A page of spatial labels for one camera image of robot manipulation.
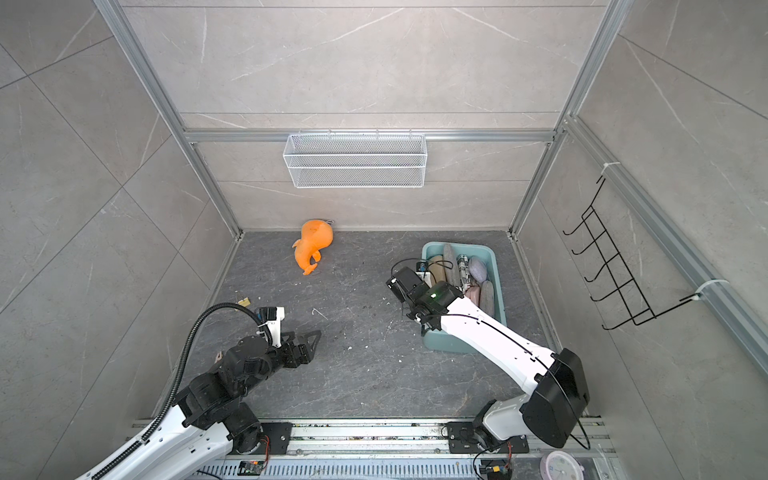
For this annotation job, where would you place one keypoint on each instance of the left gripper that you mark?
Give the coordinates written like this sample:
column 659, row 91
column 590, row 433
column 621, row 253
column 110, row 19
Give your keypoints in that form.
column 307, row 353

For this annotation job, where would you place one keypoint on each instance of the newspaper print case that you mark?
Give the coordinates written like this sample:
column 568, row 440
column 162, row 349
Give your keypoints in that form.
column 464, row 272

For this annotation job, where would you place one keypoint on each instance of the teal plastic storage box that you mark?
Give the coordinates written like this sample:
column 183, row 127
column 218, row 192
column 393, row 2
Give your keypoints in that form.
column 442, row 342

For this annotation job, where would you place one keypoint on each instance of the pink case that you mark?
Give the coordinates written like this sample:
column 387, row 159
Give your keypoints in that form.
column 473, row 293

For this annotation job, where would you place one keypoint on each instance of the purple fabric case top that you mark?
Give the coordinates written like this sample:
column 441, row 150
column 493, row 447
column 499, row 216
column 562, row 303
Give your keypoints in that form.
column 477, row 270

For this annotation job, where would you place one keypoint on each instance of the tan fabric case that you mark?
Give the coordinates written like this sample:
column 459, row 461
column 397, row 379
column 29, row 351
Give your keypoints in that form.
column 437, row 269

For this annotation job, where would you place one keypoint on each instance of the grey fabric glasses case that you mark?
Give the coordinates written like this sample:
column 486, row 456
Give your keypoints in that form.
column 487, row 298

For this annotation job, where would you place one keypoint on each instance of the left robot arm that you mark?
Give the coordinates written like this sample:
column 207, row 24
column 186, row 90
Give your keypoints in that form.
column 207, row 418

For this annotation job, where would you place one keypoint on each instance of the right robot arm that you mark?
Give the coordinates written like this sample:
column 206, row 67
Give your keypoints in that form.
column 554, row 386

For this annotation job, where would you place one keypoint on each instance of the orange plush whale toy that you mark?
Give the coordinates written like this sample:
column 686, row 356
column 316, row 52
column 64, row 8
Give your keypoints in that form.
column 315, row 236

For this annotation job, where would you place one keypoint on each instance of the pink white clock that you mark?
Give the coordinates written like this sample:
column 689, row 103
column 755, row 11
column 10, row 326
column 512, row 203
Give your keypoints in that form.
column 560, row 465

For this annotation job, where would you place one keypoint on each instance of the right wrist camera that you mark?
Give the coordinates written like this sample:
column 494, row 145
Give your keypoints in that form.
column 423, row 272

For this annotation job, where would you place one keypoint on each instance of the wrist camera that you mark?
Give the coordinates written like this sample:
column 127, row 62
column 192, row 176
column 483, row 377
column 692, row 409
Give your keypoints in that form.
column 269, row 321
column 423, row 272

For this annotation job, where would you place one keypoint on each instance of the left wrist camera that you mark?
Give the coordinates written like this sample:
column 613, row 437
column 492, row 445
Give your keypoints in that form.
column 269, row 321

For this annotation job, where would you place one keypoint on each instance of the metal base rail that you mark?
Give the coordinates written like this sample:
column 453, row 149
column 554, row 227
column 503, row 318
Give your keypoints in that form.
column 411, row 449

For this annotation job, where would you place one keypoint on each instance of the white wire mesh basket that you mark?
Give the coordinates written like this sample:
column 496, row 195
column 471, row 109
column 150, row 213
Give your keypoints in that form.
column 356, row 160

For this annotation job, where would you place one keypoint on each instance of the black wire hook rack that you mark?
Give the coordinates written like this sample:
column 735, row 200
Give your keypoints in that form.
column 613, row 279

